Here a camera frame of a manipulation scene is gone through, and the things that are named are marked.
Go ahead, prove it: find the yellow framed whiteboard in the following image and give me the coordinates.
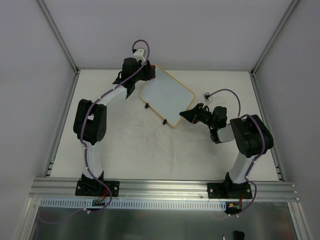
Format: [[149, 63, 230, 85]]
[[139, 66, 196, 128]]

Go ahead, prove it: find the red black whiteboard eraser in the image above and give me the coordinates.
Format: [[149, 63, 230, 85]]
[[151, 65, 156, 79]]

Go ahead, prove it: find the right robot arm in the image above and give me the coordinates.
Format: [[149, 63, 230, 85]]
[[179, 103, 274, 200]]

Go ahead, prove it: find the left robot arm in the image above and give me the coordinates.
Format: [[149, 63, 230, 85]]
[[73, 57, 156, 196]]

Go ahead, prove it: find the black object bottom edge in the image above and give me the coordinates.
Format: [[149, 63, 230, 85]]
[[233, 230, 245, 240]]

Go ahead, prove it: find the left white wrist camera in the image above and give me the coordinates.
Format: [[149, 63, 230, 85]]
[[132, 48, 146, 63]]

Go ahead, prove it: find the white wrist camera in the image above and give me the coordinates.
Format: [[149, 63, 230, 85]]
[[202, 92, 212, 106], [132, 48, 146, 63]]

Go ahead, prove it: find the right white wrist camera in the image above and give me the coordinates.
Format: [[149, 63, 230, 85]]
[[202, 92, 212, 106]]

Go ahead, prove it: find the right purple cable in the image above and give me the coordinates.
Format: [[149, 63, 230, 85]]
[[207, 88, 267, 176]]

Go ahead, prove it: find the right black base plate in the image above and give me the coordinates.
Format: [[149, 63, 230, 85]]
[[207, 182, 253, 200]]

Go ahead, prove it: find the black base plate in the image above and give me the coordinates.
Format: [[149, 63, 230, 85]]
[[207, 182, 253, 200], [75, 178, 120, 197]]

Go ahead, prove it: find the white slotted cable duct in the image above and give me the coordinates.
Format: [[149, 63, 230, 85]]
[[39, 198, 227, 212]]

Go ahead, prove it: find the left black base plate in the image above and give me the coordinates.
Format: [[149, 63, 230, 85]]
[[75, 178, 120, 197]]

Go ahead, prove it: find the aluminium mounting rail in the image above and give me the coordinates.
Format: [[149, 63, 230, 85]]
[[29, 177, 300, 202]]

